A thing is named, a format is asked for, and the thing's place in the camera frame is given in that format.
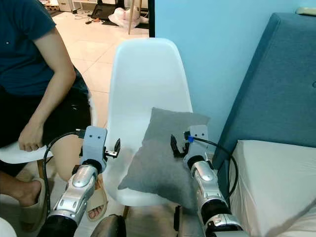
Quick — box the grey square pillow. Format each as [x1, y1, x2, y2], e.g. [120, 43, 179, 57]
[118, 107, 210, 213]

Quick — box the white plastic chair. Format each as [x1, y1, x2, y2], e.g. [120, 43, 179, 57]
[104, 38, 196, 218]
[0, 91, 99, 181]

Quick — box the person's left hand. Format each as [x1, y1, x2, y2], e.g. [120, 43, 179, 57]
[18, 121, 45, 151]

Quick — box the beige slipper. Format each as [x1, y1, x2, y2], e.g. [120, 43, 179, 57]
[20, 179, 48, 233]
[85, 175, 109, 221]

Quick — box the grey robot left leg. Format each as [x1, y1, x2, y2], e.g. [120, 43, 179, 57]
[90, 214, 126, 237]

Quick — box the grey robot leg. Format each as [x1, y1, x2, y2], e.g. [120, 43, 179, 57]
[174, 205, 208, 237]
[90, 214, 126, 237]

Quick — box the grey robot right leg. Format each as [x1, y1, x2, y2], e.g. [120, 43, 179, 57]
[174, 205, 208, 237]

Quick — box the bed with cream sheet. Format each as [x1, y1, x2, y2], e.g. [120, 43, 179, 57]
[227, 139, 316, 237]

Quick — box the teal upholstered headboard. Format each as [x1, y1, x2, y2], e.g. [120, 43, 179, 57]
[210, 12, 316, 198]

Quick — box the white plastic bag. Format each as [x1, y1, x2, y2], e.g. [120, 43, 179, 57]
[110, 7, 150, 28]

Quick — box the white rounded object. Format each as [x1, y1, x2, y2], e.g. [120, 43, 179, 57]
[0, 217, 17, 237]

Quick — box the person in blue t-shirt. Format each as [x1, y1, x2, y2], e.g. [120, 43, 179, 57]
[0, 0, 109, 220]

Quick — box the wooden table leg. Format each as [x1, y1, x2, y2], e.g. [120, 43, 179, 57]
[127, 0, 141, 35]

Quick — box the white storage shelf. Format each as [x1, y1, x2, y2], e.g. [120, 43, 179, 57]
[57, 0, 99, 13]

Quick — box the beige rounded object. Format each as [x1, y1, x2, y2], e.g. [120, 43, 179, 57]
[295, 7, 316, 17]

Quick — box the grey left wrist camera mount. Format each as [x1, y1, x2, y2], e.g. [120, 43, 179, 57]
[82, 126, 108, 162]

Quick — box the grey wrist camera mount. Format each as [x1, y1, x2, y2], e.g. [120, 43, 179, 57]
[82, 126, 108, 162]
[185, 125, 209, 161]

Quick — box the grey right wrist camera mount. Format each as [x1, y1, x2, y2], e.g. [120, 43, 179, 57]
[185, 125, 209, 161]

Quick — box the black door frame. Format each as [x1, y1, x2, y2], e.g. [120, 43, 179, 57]
[148, 0, 156, 38]

